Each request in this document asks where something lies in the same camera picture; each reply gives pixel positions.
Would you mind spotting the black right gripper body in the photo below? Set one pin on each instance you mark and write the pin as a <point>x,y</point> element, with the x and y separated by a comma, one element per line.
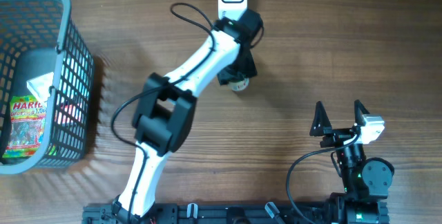
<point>337,137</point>

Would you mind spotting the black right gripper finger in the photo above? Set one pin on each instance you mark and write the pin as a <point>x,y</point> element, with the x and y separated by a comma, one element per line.
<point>359,112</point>
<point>321,125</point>

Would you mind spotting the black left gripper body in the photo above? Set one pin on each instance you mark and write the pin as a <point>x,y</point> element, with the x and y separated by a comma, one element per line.
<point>246,68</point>

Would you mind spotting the white cardboard box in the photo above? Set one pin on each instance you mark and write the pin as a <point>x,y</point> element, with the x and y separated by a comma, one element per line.
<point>40,86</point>

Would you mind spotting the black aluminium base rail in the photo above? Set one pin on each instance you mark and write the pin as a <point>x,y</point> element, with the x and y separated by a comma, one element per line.
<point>317,212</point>

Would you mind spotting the red white tissue pack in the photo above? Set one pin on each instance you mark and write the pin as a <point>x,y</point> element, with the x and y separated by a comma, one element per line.
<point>68,114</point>

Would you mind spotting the grey plastic shopping basket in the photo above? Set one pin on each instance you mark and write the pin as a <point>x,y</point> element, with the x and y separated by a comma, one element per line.
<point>39,37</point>

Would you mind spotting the Haribo worms candy bag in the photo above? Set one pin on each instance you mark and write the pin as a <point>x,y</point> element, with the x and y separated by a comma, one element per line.
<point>28,119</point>

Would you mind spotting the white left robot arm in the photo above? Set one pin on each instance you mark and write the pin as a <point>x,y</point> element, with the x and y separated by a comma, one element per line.
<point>166,106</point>

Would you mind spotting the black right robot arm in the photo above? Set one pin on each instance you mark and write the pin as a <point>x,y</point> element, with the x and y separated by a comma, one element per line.
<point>366,181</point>

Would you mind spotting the green lid spice jar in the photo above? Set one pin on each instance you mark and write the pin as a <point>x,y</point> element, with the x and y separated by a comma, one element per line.
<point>239,86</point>

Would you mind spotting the mint green tissue pack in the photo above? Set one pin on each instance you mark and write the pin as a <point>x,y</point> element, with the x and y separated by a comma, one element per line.
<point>75,79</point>

